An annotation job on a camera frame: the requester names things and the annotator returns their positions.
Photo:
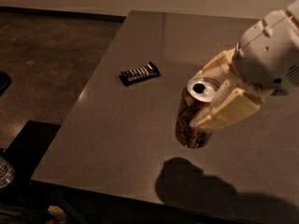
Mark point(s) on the black candy bar wrapper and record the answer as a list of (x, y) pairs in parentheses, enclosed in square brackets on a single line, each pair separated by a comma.
[(136, 75)]

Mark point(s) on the clear plastic object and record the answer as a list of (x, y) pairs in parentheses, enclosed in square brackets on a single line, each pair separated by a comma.
[(7, 173)]

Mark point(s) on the black round object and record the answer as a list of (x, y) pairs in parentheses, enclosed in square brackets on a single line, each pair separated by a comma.
[(5, 81)]

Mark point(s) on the orange patterned drink can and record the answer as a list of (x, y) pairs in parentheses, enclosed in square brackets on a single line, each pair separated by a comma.
[(195, 97)]

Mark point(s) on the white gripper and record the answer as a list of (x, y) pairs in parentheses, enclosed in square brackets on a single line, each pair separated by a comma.
[(267, 60)]

